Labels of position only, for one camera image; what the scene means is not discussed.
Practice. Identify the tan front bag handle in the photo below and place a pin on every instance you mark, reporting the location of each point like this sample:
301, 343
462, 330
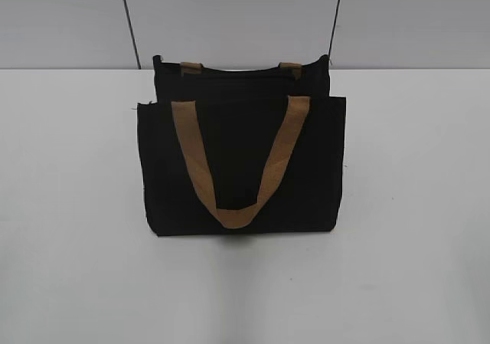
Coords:
190, 139

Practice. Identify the black canvas tote bag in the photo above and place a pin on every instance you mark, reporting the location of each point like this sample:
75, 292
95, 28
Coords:
239, 114

